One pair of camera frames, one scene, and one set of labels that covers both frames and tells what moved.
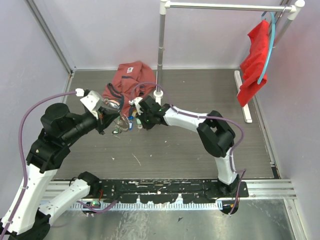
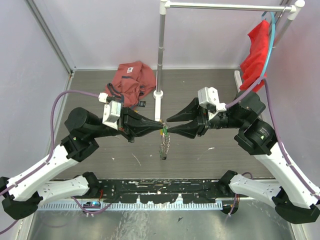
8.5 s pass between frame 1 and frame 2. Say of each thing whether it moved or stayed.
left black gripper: moved
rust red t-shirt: stayed
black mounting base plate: stayed
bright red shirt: stayed
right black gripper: moved
